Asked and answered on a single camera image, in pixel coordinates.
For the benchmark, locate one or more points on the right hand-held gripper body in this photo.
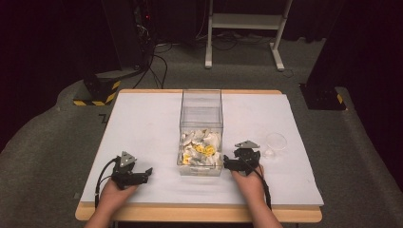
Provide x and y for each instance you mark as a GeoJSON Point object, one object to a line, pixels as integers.
{"type": "Point", "coordinates": [247, 155]}

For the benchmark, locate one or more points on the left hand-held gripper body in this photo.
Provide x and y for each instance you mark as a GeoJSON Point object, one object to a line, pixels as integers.
{"type": "Point", "coordinates": [124, 172]}

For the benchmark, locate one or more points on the white metal stand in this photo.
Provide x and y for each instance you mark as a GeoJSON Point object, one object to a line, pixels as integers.
{"type": "Point", "coordinates": [244, 21]}

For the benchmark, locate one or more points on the wooden table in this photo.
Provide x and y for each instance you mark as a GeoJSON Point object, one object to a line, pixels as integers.
{"type": "Point", "coordinates": [196, 213]}

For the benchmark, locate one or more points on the clear plastic box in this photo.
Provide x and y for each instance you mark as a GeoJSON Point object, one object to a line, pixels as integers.
{"type": "Point", "coordinates": [201, 107]}

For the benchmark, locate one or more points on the person's left hand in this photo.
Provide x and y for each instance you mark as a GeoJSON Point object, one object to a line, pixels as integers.
{"type": "Point", "coordinates": [114, 194]}

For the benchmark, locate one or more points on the black yellow striped stand base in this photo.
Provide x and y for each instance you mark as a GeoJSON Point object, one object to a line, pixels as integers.
{"type": "Point", "coordinates": [100, 90]}

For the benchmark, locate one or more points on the pile of white yellow wrappers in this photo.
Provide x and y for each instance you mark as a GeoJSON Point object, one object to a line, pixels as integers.
{"type": "Point", "coordinates": [200, 148]}

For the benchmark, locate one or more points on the person's right hand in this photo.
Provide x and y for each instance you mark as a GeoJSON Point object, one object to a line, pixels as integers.
{"type": "Point", "coordinates": [250, 185]}

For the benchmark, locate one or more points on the clear plastic cup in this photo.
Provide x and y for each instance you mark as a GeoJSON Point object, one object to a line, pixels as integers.
{"type": "Point", "coordinates": [275, 142]}

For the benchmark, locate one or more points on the black base with yellow mark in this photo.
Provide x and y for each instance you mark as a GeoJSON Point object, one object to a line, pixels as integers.
{"type": "Point", "coordinates": [322, 96]}

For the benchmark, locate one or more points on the black equipment rack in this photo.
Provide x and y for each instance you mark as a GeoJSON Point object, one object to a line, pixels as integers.
{"type": "Point", "coordinates": [139, 28]}

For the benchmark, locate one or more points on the white table sheet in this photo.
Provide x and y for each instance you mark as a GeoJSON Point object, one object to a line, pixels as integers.
{"type": "Point", "coordinates": [149, 126]}

